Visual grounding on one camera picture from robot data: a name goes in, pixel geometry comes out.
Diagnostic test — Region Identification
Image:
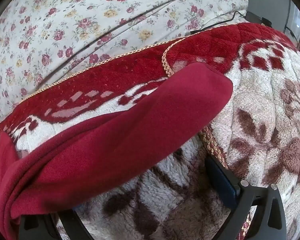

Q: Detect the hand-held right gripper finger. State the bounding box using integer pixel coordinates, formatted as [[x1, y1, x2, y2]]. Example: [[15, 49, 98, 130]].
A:
[[204, 154, 287, 240]]

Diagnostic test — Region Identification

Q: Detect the red fleece garment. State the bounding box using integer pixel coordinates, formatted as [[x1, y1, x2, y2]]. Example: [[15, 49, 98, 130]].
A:
[[0, 62, 234, 240]]

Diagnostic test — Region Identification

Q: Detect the red and white plush blanket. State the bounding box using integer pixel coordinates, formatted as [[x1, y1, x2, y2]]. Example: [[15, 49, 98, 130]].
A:
[[0, 22, 300, 240]]

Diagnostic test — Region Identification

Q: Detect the black power adapter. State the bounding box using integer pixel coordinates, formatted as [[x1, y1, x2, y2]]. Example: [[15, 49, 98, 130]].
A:
[[246, 11, 273, 27]]

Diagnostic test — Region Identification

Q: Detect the white cabinet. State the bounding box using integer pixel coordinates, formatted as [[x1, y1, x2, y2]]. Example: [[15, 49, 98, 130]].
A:
[[281, 0, 300, 63]]

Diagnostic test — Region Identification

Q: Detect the white floral quilt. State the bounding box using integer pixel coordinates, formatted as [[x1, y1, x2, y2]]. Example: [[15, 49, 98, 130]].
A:
[[0, 0, 249, 126]]

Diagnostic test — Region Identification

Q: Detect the black cable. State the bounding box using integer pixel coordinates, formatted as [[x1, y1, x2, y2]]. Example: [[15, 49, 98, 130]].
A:
[[186, 10, 248, 36]]

